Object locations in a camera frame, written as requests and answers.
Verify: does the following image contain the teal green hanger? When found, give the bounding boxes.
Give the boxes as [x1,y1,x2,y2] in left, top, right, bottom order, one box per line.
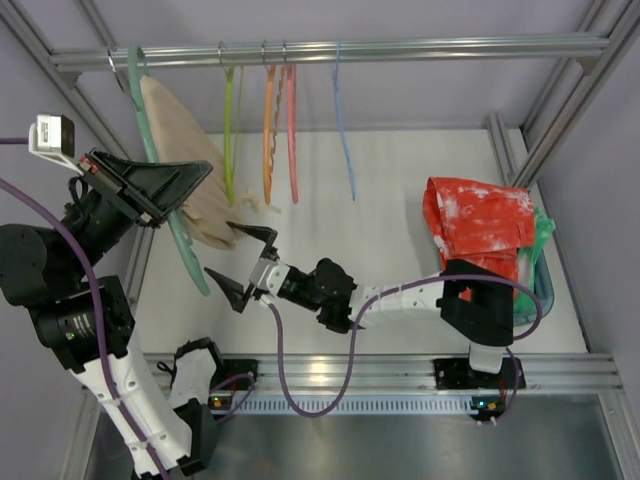
[127,47,210,296]

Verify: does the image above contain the beige trousers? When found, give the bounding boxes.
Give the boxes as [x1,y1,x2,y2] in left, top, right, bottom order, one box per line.
[138,74,282,251]

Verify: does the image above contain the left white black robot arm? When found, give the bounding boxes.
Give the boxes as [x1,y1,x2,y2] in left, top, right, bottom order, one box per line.
[1,151,223,479]

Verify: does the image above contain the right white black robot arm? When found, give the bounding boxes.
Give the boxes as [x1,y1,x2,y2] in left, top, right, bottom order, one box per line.
[206,223,516,374]

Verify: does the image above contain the lime green hanger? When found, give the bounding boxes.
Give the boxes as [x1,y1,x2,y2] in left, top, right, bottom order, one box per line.
[223,67,235,204]

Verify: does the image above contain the orange hanger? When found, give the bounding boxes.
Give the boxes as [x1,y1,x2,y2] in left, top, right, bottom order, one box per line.
[263,65,276,205]

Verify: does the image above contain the pink hanger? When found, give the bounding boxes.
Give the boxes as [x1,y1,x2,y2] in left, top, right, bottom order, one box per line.
[286,64,299,204]

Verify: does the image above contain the light blue hanger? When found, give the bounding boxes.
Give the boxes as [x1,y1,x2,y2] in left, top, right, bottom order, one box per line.
[332,40,356,201]

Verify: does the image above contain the red white tie-dye garment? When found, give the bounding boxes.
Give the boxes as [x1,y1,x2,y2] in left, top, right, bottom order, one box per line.
[422,177,535,282]

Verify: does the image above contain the teal plastic basket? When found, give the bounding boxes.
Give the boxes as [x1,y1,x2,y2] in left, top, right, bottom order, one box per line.
[513,247,555,327]

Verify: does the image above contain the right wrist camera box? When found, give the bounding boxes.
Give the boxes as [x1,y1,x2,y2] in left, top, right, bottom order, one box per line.
[249,258,290,296]

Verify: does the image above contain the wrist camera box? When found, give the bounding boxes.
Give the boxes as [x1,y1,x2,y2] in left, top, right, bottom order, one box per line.
[28,113,81,174]
[249,258,290,296]

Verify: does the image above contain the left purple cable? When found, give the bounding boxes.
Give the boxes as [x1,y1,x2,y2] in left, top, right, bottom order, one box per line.
[0,135,259,480]

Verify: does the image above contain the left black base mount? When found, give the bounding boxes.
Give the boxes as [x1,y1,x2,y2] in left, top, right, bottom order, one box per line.
[211,358,259,391]

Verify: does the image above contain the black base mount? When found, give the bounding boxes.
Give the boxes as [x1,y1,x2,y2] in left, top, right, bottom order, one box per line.
[211,358,259,391]
[433,358,522,390]

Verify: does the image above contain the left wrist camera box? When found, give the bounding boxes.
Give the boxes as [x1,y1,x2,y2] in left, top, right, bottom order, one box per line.
[28,113,81,174]

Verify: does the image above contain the grey slotted cable duct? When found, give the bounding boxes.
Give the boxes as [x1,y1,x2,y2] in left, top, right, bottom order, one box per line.
[235,395,498,416]

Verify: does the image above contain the aluminium hanging rail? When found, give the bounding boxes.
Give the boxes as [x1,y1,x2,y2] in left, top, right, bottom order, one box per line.
[49,32,610,72]

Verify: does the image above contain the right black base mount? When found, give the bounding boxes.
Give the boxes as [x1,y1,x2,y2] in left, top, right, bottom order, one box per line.
[433,358,522,390]

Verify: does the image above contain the front aluminium frame rail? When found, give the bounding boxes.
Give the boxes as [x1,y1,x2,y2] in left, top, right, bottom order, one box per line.
[142,352,624,396]

